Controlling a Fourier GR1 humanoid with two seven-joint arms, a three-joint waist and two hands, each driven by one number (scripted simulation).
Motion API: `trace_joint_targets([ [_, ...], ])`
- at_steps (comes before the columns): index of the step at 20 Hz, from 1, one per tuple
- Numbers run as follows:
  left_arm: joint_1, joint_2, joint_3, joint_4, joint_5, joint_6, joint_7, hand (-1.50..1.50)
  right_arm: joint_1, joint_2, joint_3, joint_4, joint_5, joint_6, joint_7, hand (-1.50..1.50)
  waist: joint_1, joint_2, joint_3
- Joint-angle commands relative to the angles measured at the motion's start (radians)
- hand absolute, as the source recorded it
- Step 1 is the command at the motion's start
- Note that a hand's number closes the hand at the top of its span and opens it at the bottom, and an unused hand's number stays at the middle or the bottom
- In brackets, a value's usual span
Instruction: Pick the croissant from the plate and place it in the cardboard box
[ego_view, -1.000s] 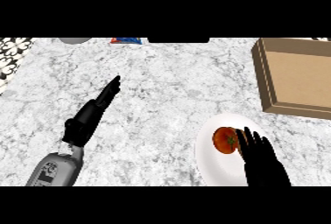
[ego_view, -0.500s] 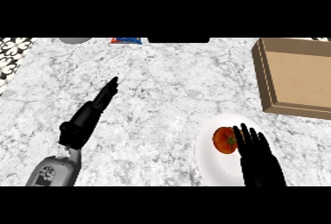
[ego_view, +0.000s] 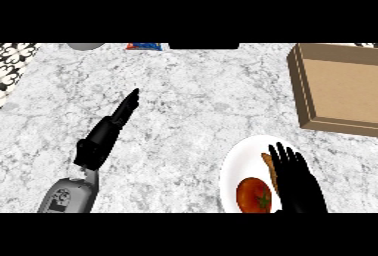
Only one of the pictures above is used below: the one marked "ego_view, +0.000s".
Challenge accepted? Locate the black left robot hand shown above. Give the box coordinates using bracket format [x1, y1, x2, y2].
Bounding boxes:
[73, 87, 142, 172]

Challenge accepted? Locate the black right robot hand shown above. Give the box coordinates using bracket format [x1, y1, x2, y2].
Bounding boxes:
[268, 141, 330, 214]

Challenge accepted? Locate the brown croissant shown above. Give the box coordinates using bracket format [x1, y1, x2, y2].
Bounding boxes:
[261, 152, 281, 195]

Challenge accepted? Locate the white plate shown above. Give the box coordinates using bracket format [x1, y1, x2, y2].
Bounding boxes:
[219, 134, 302, 214]

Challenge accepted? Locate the brown cardboard box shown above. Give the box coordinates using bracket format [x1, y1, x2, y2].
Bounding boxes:
[287, 42, 378, 138]

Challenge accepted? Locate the red tomato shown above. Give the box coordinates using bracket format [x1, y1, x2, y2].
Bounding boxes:
[235, 176, 274, 214]

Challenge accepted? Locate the grey round object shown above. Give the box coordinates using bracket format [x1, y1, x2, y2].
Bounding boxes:
[66, 42, 107, 52]

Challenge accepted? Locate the black and white patterned cloth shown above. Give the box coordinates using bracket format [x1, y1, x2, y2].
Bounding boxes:
[0, 42, 42, 108]

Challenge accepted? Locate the red and blue packet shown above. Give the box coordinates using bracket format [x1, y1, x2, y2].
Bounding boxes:
[125, 42, 165, 51]

